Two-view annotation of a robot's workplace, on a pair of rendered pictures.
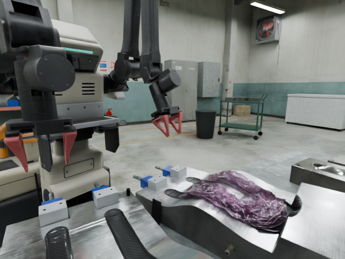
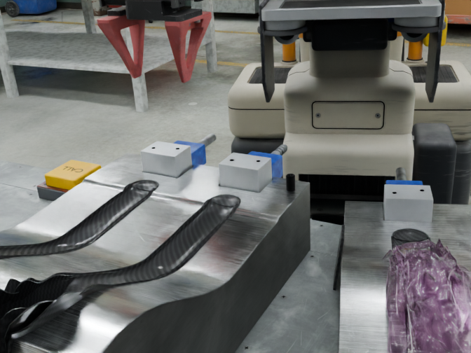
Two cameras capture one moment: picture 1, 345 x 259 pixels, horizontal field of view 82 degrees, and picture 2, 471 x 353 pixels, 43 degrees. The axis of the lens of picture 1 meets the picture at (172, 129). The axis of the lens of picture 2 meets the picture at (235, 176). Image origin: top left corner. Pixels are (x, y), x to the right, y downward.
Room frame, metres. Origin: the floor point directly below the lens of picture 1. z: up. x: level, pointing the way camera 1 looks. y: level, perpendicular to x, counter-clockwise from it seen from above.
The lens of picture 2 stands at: (0.14, -0.39, 1.19)
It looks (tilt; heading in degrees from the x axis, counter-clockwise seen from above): 25 degrees down; 63
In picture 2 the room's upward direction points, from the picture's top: 4 degrees counter-clockwise
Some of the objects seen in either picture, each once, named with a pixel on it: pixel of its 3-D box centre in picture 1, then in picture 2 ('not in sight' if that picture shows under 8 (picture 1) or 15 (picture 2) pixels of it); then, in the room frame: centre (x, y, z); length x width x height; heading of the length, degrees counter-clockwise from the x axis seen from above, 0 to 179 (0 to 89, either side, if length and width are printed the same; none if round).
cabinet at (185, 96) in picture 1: (181, 92); not in sight; (6.57, -0.29, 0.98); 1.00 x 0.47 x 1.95; 121
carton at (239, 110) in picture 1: (241, 110); not in sight; (8.19, -2.86, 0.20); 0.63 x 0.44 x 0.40; 121
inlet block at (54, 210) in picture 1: (53, 206); (188, 154); (0.41, 0.28, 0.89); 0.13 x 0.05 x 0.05; 34
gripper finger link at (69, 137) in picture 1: (56, 143); (172, 39); (0.39, 0.24, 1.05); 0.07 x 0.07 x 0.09; 34
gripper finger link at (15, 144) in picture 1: (32, 147); (141, 38); (0.37, 0.27, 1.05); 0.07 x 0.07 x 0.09; 34
